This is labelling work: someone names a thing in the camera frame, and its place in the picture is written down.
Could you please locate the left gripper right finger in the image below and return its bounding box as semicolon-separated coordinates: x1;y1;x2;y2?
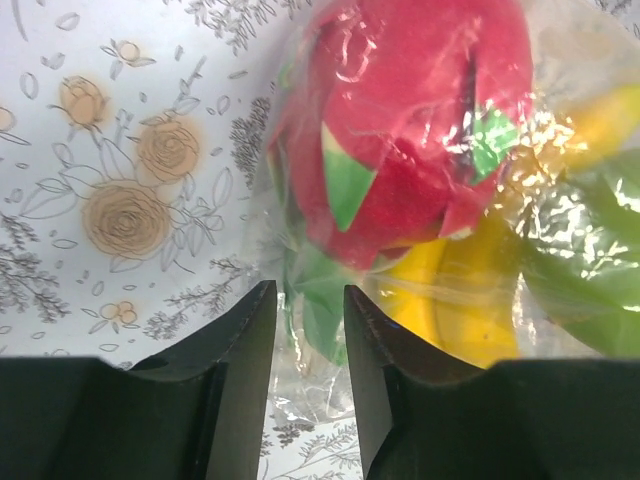
344;286;639;479

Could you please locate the yellow fake banana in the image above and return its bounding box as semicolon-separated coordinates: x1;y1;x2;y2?
374;84;639;368

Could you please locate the green fake apple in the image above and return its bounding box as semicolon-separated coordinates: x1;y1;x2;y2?
523;148;639;357

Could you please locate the pink fake fruit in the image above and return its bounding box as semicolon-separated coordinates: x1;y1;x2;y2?
266;1;533;365

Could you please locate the clear zip top bag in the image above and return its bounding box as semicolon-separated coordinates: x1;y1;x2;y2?
251;1;639;425

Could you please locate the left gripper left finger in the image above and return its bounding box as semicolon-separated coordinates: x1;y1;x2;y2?
1;281;277;479

